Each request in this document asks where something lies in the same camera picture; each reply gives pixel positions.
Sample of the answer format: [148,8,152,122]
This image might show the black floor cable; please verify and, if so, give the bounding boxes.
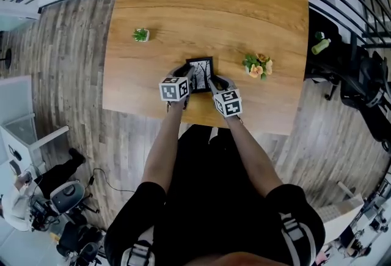
[87,168,136,194]

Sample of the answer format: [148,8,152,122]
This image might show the person's left forearm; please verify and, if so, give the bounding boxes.
[139,99,191,199]

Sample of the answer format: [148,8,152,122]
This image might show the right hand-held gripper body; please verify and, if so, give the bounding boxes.
[212,75,243,119]

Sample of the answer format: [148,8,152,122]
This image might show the white desk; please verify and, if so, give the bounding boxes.
[0,75,71,177]

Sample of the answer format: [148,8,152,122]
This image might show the grey and black office chair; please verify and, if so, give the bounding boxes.
[48,180,101,217]

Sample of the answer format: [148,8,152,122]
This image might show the white and tan box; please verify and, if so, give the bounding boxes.
[316,180,374,246]

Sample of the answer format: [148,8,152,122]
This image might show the person's right forearm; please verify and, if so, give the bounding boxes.
[225,114,284,199]

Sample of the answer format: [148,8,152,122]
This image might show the green bottle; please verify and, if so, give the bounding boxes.
[311,38,332,56]

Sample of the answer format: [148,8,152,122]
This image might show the person's black clothing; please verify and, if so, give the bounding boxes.
[103,124,326,266]

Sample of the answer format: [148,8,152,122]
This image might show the orange flowers in white pot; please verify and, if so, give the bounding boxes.
[241,53,274,82]

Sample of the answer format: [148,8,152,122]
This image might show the black picture frame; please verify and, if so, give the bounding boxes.
[185,56,214,95]

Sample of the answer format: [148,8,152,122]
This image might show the small succulent in white pot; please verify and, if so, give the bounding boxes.
[131,27,151,43]

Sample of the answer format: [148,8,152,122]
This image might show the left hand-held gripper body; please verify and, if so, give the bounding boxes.
[158,64,192,108]

